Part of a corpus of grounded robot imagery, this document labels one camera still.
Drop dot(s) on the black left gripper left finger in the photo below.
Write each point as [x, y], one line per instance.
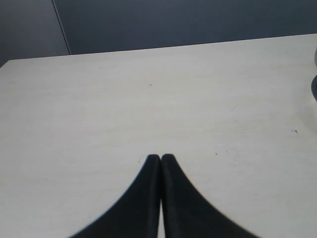
[136, 213]

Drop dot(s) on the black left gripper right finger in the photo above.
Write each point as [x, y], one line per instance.
[186, 213]

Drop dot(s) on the dark gray round object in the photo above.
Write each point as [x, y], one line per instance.
[314, 87]

